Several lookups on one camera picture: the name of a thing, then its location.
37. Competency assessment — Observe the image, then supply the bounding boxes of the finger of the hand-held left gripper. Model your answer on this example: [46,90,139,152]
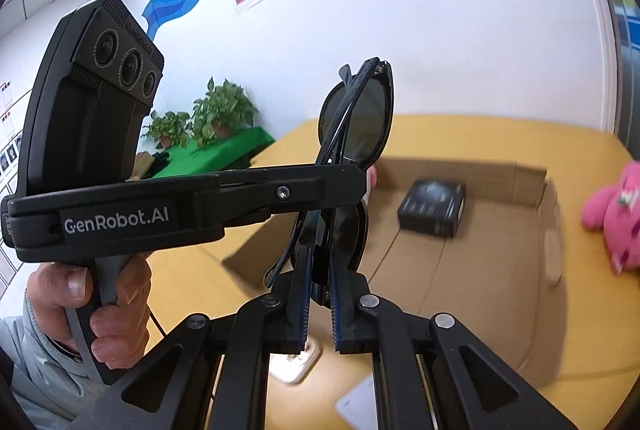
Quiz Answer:
[194,163,371,232]

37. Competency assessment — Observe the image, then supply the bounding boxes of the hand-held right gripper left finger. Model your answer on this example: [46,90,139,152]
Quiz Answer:
[65,249,314,430]

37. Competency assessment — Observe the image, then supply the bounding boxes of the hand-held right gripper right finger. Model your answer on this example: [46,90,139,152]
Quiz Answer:
[326,250,581,430]

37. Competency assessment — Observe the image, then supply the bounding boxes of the black sunglasses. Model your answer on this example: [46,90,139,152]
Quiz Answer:
[262,57,396,291]

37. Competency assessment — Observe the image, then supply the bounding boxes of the person's left forearm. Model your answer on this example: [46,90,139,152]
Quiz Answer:
[0,290,121,422]

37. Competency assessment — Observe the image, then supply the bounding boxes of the wooden desktop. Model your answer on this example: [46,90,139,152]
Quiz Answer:
[135,113,640,430]

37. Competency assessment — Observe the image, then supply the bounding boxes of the person's left hand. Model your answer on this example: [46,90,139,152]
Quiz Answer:
[25,254,153,370]

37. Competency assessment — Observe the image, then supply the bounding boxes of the white power adapter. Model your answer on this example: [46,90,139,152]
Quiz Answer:
[269,335,322,383]

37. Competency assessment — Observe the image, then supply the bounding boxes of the small brown cardboard box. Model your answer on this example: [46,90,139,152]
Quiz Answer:
[131,151,157,182]

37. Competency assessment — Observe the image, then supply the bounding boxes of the small potted green plant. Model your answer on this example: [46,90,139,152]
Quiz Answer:
[142,110,192,150]

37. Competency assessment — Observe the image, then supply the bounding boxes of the green table cloth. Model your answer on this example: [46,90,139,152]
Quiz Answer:
[150,126,277,181]

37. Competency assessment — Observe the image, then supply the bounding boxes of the white card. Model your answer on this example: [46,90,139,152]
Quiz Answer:
[334,375,381,430]

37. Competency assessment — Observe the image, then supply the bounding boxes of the large potted green plant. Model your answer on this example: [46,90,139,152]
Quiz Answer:
[191,78,260,147]

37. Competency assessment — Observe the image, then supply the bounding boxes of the small black box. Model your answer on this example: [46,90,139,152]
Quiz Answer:
[397,177,467,239]

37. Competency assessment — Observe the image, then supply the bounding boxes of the bright pink plush toy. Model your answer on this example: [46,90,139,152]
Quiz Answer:
[581,160,640,275]

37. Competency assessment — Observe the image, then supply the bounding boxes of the wall photo board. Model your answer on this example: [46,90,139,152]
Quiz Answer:
[0,80,26,286]

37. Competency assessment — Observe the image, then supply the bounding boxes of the black cable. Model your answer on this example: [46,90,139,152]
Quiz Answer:
[149,307,170,340]

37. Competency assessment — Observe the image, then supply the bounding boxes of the grey door frame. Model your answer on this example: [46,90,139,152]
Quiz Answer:
[580,0,640,146]

